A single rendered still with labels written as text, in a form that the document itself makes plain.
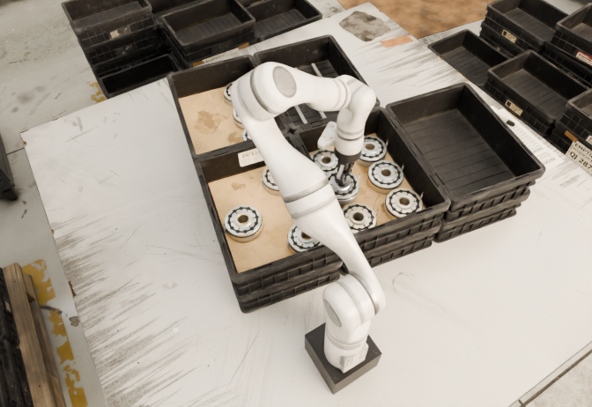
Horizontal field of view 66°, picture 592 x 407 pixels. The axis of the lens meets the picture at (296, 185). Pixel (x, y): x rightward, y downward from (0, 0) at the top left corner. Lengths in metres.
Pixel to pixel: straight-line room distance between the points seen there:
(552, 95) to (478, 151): 1.09
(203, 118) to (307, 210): 0.84
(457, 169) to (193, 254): 0.84
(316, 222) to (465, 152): 0.80
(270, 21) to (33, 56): 1.69
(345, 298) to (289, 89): 0.39
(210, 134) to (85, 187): 0.46
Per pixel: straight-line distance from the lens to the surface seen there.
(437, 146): 1.52
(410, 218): 1.20
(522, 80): 2.61
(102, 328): 1.41
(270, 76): 0.79
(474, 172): 1.48
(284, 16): 2.84
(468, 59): 2.83
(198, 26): 2.63
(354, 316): 0.86
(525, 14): 3.10
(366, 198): 1.34
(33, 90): 3.39
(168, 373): 1.31
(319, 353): 1.17
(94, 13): 2.92
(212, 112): 1.60
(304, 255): 1.12
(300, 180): 0.81
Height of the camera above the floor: 1.92
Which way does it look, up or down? 53 degrees down
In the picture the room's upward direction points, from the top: 2 degrees counter-clockwise
